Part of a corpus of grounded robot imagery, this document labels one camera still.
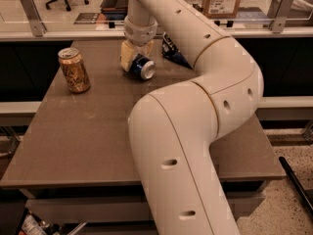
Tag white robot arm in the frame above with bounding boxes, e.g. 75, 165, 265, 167
125, 0, 263, 235

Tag dark open tray box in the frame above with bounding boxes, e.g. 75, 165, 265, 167
100, 0, 128, 12

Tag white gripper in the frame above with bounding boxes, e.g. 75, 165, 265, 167
120, 17, 157, 72

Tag metal glass bracket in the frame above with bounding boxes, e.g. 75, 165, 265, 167
20, 0, 46, 37
268, 0, 293, 33

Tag cardboard box with label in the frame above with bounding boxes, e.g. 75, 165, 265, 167
201, 0, 241, 19

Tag black pole on floor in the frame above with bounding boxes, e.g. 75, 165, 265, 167
279, 157, 313, 217

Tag blue pepsi can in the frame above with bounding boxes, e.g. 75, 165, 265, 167
130, 54, 156, 80

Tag right metal glass bracket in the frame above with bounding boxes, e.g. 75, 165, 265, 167
268, 0, 293, 33

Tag gold soda can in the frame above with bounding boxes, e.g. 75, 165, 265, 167
58, 47, 91, 93

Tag blue chip bag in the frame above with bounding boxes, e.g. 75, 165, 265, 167
161, 33, 191, 69

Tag left metal glass bracket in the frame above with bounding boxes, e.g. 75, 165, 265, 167
20, 0, 46, 37

